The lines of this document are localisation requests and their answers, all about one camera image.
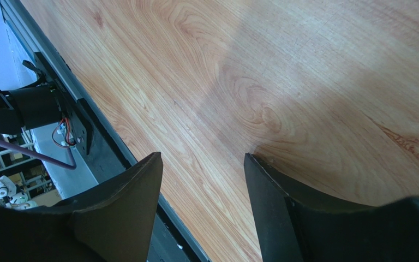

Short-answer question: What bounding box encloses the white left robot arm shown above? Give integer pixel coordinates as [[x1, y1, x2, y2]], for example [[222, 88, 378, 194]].
[[0, 60, 66, 135]]

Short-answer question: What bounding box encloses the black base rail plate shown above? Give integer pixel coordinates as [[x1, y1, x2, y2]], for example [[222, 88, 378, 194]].
[[0, 1, 209, 261]]

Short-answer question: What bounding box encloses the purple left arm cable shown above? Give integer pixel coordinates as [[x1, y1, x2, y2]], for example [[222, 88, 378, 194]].
[[0, 132, 77, 171]]

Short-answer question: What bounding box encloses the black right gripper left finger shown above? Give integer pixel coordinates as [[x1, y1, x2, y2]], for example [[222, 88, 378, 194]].
[[27, 152, 163, 261]]

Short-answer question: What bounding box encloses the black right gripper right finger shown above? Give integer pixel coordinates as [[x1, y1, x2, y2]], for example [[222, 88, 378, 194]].
[[244, 153, 408, 261]]

